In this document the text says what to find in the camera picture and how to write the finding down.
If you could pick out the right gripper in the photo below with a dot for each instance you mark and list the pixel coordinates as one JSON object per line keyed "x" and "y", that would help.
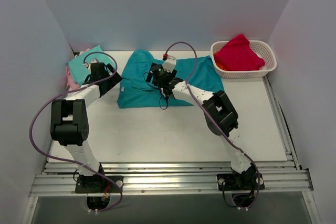
{"x": 151, "y": 72}

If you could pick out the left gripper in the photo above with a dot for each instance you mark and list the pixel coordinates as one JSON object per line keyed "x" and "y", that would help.
{"x": 111, "y": 77}

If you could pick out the teal t-shirt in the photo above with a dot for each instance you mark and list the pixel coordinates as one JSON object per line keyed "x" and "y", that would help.
{"x": 135, "y": 91}

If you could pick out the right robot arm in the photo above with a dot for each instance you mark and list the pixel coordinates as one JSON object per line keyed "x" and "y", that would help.
{"x": 220, "y": 115}

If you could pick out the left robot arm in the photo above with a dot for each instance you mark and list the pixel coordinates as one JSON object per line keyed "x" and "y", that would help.
{"x": 69, "y": 119}

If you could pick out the folded mint green t-shirt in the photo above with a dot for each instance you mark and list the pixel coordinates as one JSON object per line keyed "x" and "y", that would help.
{"x": 80, "y": 72}

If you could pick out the folded pink t-shirt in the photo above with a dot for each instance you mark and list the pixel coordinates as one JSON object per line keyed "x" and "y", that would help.
{"x": 71, "y": 84}

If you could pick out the orange garment in basket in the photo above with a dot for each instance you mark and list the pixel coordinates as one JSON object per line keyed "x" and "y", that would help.
{"x": 217, "y": 62}

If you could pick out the red t-shirt in basket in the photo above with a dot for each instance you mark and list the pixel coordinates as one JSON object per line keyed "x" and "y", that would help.
{"x": 237, "y": 55}

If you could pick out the white plastic basket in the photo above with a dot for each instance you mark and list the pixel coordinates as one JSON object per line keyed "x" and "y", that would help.
{"x": 260, "y": 48}

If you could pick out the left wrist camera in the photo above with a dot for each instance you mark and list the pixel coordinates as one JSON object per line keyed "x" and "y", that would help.
{"x": 88, "y": 64}

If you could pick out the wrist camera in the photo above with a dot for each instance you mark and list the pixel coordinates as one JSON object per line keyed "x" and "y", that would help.
{"x": 169, "y": 64}
{"x": 88, "y": 64}

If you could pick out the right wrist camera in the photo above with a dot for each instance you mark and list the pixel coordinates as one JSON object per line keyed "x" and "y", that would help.
{"x": 169, "y": 64}

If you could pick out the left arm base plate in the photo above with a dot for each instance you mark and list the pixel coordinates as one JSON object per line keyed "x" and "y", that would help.
{"x": 93, "y": 185}

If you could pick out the aluminium rail frame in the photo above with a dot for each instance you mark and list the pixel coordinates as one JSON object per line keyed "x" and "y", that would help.
{"x": 172, "y": 151}

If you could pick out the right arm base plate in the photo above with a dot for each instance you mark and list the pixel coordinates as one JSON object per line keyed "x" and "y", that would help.
{"x": 231, "y": 182}

